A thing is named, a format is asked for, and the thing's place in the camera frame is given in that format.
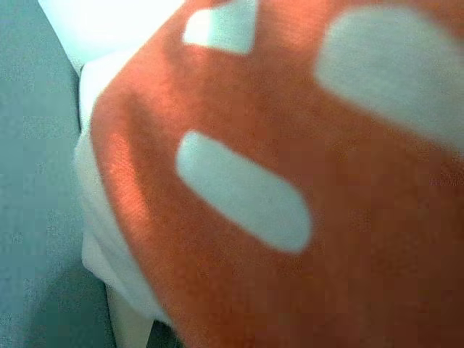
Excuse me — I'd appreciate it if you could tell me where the pink pillow with orange print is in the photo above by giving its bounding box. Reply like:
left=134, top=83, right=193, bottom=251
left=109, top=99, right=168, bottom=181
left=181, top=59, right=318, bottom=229
left=74, top=0, right=464, bottom=348

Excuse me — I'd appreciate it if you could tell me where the teal upholstered bed frame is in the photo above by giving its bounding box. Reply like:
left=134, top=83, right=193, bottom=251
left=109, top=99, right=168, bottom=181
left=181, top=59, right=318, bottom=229
left=0, top=0, right=182, bottom=348

